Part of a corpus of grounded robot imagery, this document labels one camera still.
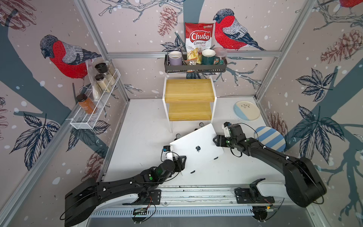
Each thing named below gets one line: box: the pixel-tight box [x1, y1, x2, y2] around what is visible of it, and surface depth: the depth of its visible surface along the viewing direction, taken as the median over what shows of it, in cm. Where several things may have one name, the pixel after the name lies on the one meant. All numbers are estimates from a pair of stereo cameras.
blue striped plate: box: [253, 126, 286, 153], surface depth 99 cm
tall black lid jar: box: [94, 62, 116, 86], surface depth 81 cm
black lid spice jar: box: [94, 73, 112, 93], surface depth 79 cm
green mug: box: [201, 48, 221, 65], surface depth 85 cm
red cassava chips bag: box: [184, 22, 215, 60], surface depth 81 cm
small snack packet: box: [186, 57, 198, 66], surface depth 87 cm
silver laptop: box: [169, 123, 225, 175], surface depth 85 cm
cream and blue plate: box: [233, 100, 261, 121], surface depth 114 cm
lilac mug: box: [168, 50, 183, 66], surface depth 85 cm
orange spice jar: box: [76, 94, 96, 114], surface depth 68 cm
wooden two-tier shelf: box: [162, 75, 217, 133], surface depth 82 cm
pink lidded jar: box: [214, 47, 228, 65], surface depth 87 cm
